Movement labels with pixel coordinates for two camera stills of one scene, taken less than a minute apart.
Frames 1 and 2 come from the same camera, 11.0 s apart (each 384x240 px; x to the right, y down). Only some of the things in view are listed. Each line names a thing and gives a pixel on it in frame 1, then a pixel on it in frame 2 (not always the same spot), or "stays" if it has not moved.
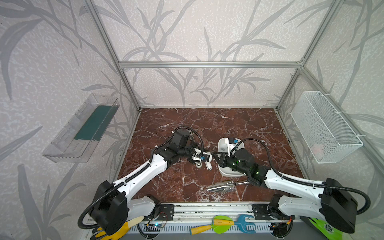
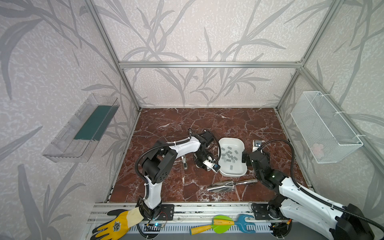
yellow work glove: (118, 234) stays
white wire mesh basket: (328, 135) stays
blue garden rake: (245, 226) stays
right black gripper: (221, 160) to (250, 156)
